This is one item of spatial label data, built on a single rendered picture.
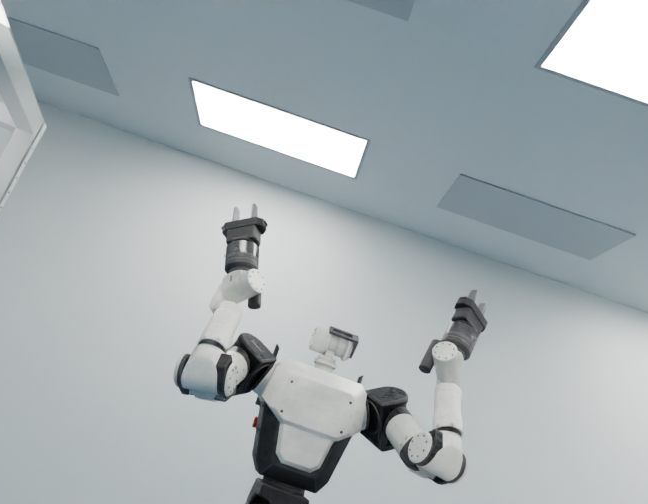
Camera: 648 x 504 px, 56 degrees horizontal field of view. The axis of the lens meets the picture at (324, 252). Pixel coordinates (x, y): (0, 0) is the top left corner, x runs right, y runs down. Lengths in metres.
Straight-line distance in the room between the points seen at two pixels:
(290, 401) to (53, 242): 3.73
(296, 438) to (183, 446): 3.09
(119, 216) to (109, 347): 1.03
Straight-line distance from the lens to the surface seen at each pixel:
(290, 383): 1.61
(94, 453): 4.78
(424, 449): 1.49
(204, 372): 1.41
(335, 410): 1.62
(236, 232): 1.65
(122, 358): 4.78
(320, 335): 1.69
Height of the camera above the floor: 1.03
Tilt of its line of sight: 17 degrees up
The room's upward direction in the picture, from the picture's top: 19 degrees clockwise
